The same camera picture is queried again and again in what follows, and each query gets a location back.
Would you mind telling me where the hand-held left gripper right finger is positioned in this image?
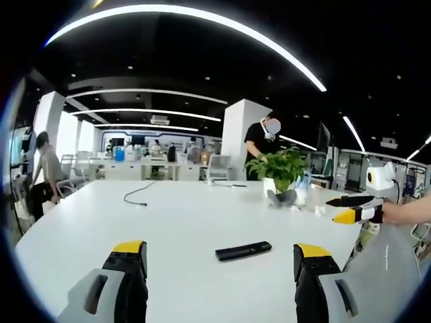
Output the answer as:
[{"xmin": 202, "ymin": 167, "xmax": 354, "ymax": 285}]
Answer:
[{"xmin": 293, "ymin": 242, "xmax": 371, "ymax": 323}]

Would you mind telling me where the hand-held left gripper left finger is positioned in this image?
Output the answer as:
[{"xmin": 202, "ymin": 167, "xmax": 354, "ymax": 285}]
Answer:
[{"xmin": 57, "ymin": 240, "xmax": 149, "ymax": 323}]

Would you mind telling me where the black remote control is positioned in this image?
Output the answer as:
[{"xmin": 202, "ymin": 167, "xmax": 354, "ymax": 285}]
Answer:
[{"xmin": 215, "ymin": 240, "xmax": 273, "ymax": 262}]

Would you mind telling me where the blue and white bag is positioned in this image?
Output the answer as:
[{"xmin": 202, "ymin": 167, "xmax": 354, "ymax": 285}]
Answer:
[{"xmin": 295, "ymin": 169, "xmax": 313, "ymax": 206}]

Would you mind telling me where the white device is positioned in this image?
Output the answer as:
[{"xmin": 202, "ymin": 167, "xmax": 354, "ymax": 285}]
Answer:
[{"xmin": 411, "ymin": 223, "xmax": 431, "ymax": 254}]

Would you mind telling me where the grey cloth lump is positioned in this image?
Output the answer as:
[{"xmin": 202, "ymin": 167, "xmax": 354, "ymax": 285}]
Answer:
[{"xmin": 267, "ymin": 188, "xmax": 298, "ymax": 207}]

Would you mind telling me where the green potted plant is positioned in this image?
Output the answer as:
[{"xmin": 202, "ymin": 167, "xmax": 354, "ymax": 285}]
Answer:
[{"xmin": 244, "ymin": 147, "xmax": 309, "ymax": 196}]

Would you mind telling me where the white desk row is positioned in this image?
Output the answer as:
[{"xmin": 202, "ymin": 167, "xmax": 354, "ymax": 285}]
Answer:
[{"xmin": 100, "ymin": 157, "xmax": 210, "ymax": 182}]

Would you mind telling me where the white mesh office chair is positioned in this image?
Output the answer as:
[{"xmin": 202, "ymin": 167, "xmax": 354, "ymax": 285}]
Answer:
[{"xmin": 205, "ymin": 155, "xmax": 232, "ymax": 183}]

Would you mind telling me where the long ceiling light strip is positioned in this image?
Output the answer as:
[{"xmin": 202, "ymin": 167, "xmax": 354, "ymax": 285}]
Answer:
[{"xmin": 44, "ymin": 3, "xmax": 328, "ymax": 93}]

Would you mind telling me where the black cable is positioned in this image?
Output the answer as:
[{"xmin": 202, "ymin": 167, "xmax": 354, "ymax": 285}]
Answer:
[{"xmin": 123, "ymin": 180, "xmax": 156, "ymax": 207}]

